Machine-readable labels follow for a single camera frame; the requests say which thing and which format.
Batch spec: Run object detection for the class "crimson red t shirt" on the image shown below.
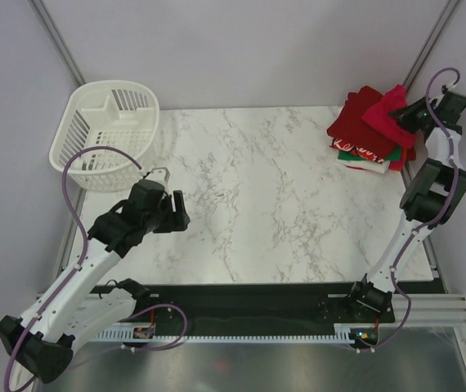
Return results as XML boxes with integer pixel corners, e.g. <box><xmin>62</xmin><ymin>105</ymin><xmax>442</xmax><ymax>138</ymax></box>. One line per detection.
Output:
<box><xmin>361</xmin><ymin>85</ymin><xmax>415</xmax><ymax>149</ymax></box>

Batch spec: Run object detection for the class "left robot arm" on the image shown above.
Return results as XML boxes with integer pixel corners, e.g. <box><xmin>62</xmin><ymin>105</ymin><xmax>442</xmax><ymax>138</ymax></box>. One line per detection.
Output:
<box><xmin>0</xmin><ymin>179</ymin><xmax>190</xmax><ymax>384</ymax></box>

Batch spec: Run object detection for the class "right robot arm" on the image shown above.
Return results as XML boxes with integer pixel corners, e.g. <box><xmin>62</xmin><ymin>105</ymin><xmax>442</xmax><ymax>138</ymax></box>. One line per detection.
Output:
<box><xmin>345</xmin><ymin>90</ymin><xmax>466</xmax><ymax>322</ymax></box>

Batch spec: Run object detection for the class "green folded shirt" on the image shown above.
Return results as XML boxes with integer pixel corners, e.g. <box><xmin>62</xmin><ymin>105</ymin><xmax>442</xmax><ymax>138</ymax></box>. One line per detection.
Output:
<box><xmin>338</xmin><ymin>147</ymin><xmax>402</xmax><ymax>164</ymax></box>

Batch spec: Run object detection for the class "orange folded shirt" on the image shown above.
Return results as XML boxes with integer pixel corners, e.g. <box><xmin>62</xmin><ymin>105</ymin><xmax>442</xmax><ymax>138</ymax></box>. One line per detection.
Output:
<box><xmin>388</xmin><ymin>146</ymin><xmax>416</xmax><ymax>172</ymax></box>

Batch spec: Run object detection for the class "white folded shirt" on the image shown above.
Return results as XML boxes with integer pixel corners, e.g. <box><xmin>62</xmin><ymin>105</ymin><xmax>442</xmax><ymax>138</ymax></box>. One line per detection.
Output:
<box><xmin>334</xmin><ymin>158</ymin><xmax>389</xmax><ymax>174</ymax></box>

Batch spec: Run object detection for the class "dark red folded shirt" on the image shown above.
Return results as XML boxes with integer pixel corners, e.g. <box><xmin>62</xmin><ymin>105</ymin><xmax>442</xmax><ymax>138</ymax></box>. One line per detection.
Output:
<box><xmin>327</xmin><ymin>86</ymin><xmax>397</xmax><ymax>158</ymax></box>

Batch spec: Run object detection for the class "red patterned folded shirt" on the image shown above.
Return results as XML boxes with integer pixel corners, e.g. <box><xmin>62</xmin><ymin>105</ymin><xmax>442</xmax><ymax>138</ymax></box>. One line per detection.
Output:
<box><xmin>330</xmin><ymin>139</ymin><xmax>384</xmax><ymax>164</ymax></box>

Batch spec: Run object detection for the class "white plastic laundry basket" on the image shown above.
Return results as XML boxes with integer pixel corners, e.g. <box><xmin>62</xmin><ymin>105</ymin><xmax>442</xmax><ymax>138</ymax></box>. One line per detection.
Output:
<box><xmin>49</xmin><ymin>80</ymin><xmax>160</xmax><ymax>192</ymax></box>

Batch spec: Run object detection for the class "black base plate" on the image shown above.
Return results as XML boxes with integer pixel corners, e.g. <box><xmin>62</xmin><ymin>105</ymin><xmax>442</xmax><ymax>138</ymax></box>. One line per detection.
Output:
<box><xmin>132</xmin><ymin>283</ymin><xmax>395</xmax><ymax>336</ymax></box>

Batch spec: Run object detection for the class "aluminium frame rail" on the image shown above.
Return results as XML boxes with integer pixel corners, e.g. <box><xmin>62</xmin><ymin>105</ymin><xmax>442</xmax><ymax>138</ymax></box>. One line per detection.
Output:
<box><xmin>392</xmin><ymin>292</ymin><xmax>466</xmax><ymax>327</ymax></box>

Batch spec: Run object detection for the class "slotted cable duct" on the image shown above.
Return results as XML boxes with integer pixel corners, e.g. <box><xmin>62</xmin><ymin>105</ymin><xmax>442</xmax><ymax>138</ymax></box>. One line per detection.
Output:
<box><xmin>90</xmin><ymin>323</ymin><xmax>379</xmax><ymax>345</ymax></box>

